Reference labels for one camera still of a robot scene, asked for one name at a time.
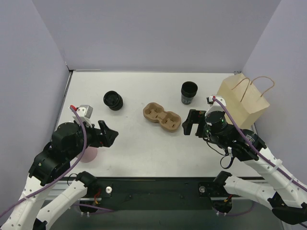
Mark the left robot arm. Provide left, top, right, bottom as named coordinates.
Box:
left=1, top=120, right=118, bottom=230

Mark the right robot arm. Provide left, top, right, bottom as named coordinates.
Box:
left=182, top=109, right=307, bottom=225

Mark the pink straw holder cup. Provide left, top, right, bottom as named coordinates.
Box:
left=80, top=146, right=97, bottom=163

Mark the stack of black cups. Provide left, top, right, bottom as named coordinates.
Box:
left=181, top=81, right=198, bottom=104

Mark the stack of black lids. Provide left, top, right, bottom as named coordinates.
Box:
left=103, top=91, right=123, bottom=111

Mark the brown pulp cup carrier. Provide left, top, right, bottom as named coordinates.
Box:
left=143, top=102, right=181, bottom=132

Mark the tan paper bag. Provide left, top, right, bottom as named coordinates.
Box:
left=217, top=73, right=272, bottom=129

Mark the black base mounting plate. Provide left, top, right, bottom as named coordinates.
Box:
left=81, top=177, right=229, bottom=211

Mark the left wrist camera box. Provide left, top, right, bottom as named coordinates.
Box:
left=76, top=105, right=93, bottom=127

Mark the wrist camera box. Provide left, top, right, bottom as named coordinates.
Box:
left=76, top=105, right=93, bottom=127
left=205, top=95, right=226, bottom=116

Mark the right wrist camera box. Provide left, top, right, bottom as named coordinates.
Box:
left=205, top=95, right=226, bottom=116

